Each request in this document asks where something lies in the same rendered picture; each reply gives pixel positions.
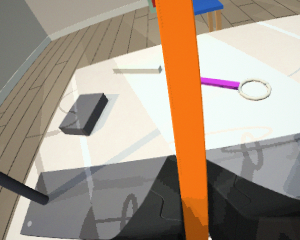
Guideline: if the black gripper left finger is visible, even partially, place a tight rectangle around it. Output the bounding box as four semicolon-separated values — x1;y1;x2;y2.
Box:
110;155;186;240

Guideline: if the purple handle with grey loop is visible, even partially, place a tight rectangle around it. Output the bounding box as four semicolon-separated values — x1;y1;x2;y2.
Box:
201;77;271;100

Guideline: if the grey loop with orange handle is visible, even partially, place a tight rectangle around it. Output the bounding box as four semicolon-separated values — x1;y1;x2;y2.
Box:
155;0;209;240

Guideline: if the dark grey rectangular block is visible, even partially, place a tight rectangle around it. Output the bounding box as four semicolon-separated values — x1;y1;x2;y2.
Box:
58;93;109;136

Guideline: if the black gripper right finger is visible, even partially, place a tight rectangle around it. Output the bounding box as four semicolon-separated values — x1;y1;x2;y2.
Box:
206;159;300;240

